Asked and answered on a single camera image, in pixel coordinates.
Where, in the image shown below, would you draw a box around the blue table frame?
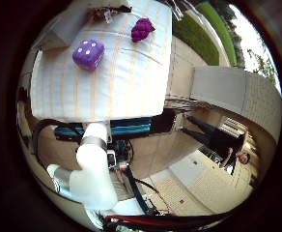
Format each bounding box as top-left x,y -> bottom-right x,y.
53,116 -> 155,140

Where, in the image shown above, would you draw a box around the metal wire rack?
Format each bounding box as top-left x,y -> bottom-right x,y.
164,96 -> 197,112

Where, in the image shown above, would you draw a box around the black cable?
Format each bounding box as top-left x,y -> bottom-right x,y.
31,118 -> 84,163

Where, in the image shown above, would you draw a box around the person in black clothes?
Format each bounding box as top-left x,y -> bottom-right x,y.
182,115 -> 252,177

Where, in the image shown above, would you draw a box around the grey container box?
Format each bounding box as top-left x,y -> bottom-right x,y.
34,9 -> 88,52

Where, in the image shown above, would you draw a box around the white orange-striped tablecloth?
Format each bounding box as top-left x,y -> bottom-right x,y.
29,0 -> 174,124

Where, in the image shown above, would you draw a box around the leopard print plush toy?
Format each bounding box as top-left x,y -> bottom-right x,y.
87,5 -> 133,24

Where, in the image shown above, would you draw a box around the purple plush dice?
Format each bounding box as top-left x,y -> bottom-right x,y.
71,38 -> 106,72

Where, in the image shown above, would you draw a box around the purple plush grape bunch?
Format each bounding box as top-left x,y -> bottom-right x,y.
130,17 -> 156,44

